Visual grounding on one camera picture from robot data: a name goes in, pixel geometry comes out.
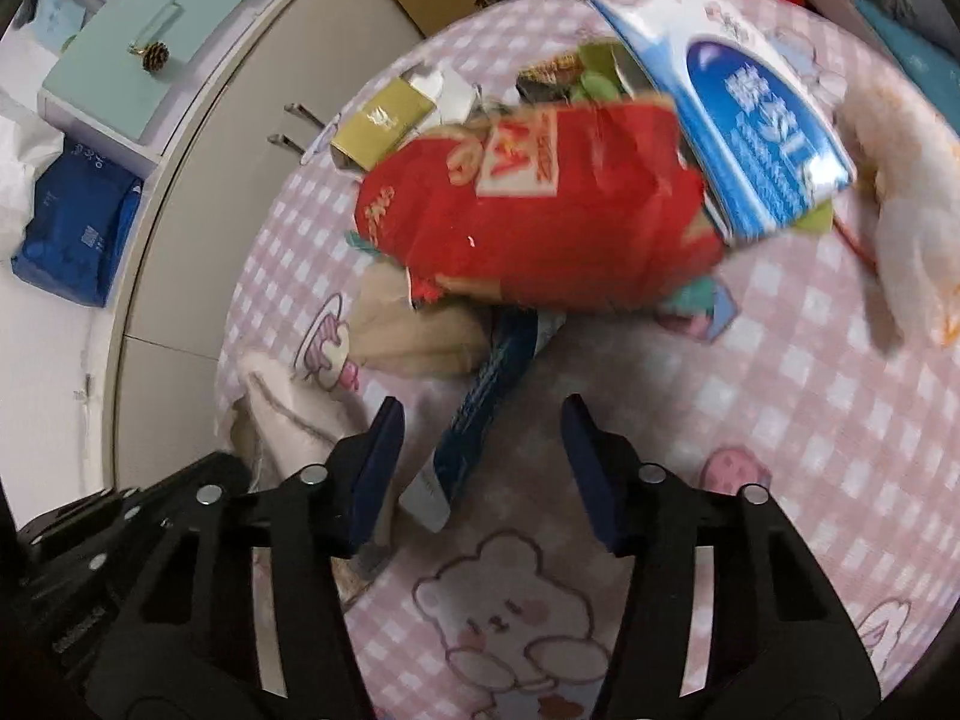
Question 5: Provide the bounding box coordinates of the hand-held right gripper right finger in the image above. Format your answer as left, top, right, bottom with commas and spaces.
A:
561, 394, 882, 720

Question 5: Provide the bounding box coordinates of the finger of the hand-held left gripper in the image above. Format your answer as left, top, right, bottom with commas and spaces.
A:
15, 454, 252, 691

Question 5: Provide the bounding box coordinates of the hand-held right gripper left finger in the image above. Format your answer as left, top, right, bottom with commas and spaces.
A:
86, 395, 406, 720

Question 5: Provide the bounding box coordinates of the beige packet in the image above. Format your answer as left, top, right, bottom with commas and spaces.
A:
349, 270, 492, 380

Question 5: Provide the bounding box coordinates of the pastel printed packet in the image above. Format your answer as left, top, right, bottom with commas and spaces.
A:
660, 277, 740, 346

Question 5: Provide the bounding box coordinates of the red snack bag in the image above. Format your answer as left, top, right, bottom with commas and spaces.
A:
352, 94, 725, 310

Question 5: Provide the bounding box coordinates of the olive and white packet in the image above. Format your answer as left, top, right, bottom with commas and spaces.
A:
330, 67, 470, 173

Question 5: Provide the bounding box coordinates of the green wrapper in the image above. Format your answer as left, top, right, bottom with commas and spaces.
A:
574, 41, 646, 102

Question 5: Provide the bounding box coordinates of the blue white snack bag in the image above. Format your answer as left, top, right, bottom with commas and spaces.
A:
551, 0, 856, 248

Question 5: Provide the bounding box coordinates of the white plush toy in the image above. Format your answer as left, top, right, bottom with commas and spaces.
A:
836, 79, 960, 350

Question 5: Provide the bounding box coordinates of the dark snack packet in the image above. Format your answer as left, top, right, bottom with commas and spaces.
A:
517, 52, 582, 102

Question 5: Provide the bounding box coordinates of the cream printed cloth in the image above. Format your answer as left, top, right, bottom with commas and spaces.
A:
225, 352, 376, 485

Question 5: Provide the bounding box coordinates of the round table, pink checked cloth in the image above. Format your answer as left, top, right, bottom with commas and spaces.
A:
214, 0, 960, 720

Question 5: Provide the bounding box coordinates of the beige cabinet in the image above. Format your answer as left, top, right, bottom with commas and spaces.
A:
105, 0, 428, 496

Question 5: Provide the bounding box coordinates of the blue plastic pack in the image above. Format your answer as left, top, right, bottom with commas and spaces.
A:
11, 139, 143, 308

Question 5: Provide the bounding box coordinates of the white plastic bag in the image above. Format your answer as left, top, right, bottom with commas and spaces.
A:
0, 90, 65, 263

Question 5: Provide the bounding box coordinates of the mint drawer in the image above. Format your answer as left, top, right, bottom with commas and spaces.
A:
37, 0, 252, 142

